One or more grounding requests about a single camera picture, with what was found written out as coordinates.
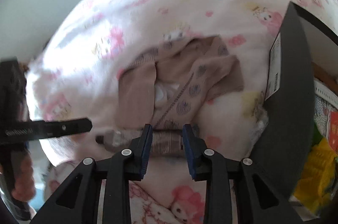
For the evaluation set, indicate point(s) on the white patterned pouch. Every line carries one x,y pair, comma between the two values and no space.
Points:
323,107

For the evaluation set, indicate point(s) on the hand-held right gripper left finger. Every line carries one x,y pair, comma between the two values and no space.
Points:
146,150

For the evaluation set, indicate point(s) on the clear crinkled plastic wrap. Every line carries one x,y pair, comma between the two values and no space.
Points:
260,123

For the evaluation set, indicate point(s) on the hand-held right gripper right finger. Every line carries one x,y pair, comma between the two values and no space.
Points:
188,152

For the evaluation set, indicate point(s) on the black container box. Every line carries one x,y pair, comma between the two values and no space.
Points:
290,107

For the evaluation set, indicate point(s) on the brown patterned garment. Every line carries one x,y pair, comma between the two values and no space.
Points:
137,97

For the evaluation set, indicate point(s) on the yellow crinkled packet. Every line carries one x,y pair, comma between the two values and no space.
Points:
317,173

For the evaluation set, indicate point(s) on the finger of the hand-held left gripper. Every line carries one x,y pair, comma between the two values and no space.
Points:
74,127

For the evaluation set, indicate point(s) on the person's left hand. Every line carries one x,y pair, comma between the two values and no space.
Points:
25,181

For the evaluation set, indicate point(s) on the pink printed blanket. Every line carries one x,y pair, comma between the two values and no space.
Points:
132,15

